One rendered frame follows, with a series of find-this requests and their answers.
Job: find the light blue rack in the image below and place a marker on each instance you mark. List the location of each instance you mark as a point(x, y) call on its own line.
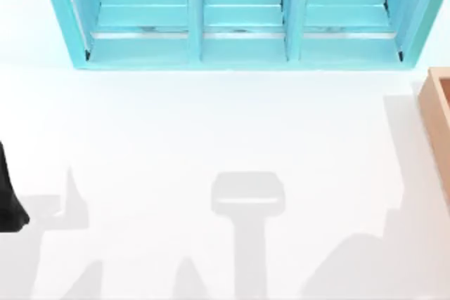
point(242, 50)

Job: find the salmon-coloured shallow box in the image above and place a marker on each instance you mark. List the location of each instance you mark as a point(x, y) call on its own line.
point(433, 110)

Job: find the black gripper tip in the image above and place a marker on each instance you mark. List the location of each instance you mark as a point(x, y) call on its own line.
point(8, 205)

